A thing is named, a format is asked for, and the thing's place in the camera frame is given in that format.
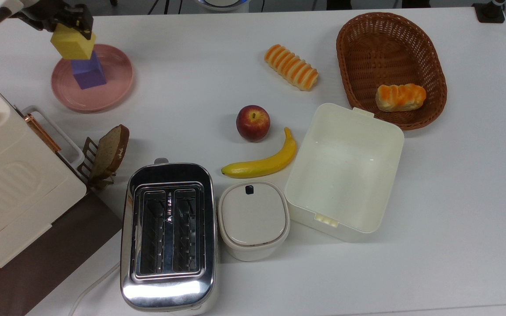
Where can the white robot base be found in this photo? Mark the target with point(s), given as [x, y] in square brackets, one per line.
[222, 3]

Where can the yellow banana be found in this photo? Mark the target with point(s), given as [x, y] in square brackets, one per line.
[262, 166]

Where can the purple cube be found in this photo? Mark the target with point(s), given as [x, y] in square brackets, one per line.
[88, 74]

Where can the metal toast rack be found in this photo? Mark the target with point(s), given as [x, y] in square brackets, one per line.
[87, 156]

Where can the red apple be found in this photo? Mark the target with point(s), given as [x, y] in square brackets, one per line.
[253, 123]

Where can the orange glazed bread bun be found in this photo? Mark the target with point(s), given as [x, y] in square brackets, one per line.
[400, 97]

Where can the brown wicker basket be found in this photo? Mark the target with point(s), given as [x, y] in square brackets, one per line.
[389, 48]

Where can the brown bread slice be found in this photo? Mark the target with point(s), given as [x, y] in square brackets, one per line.
[110, 151]

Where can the small cream lidded container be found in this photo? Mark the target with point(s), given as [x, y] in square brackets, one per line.
[253, 219]

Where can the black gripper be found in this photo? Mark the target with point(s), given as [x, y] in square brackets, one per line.
[44, 15]

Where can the dark brown base box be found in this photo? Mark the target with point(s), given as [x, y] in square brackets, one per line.
[46, 259]

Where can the yellow cube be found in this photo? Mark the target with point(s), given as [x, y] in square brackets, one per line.
[73, 44]

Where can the pink plate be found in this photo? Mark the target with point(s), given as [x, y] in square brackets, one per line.
[114, 83]

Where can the open cream plastic box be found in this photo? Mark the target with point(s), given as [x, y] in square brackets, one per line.
[345, 175]

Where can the black table clamp mount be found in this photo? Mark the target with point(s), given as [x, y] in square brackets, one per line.
[489, 11]

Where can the cream and chrome toaster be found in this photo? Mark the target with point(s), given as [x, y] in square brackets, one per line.
[169, 237]

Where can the orange striped bread roll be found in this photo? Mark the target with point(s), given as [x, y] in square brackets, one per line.
[291, 68]

